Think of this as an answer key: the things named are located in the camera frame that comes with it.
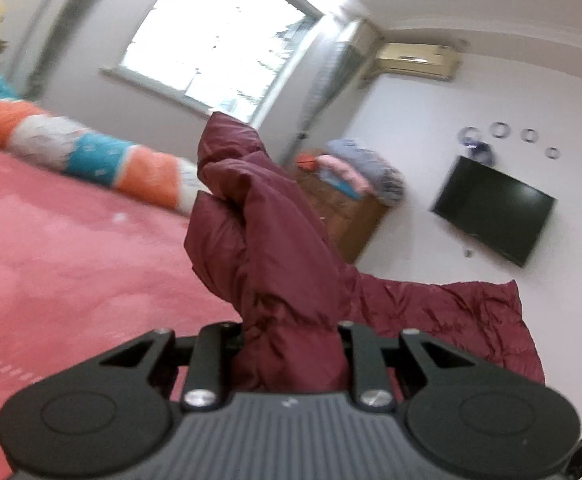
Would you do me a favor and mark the maroon quilted down jacket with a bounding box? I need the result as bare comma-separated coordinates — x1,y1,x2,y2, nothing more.
184,113,545,392

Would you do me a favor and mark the pink patterned bed sheet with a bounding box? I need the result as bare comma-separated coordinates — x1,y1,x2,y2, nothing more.
0,151,236,479

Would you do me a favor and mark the bright window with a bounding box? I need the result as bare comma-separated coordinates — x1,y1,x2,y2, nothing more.
111,0,318,122

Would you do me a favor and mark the beige wall air conditioner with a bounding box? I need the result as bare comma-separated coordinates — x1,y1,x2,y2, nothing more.
363,42,462,81

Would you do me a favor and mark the colourful striped long bolster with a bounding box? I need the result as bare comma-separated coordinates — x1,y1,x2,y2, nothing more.
0,76,207,216

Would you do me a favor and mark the grey striped curtain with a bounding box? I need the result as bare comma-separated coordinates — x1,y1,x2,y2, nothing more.
280,14,388,162

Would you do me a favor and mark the brown wooden dresser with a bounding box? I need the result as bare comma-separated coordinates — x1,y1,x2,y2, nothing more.
292,169,390,263

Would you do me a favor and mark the black wall television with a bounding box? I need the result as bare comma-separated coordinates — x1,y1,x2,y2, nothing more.
431,156,556,268

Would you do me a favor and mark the stacked folded bedding pile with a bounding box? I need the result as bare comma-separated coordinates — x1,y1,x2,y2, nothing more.
294,139,405,208

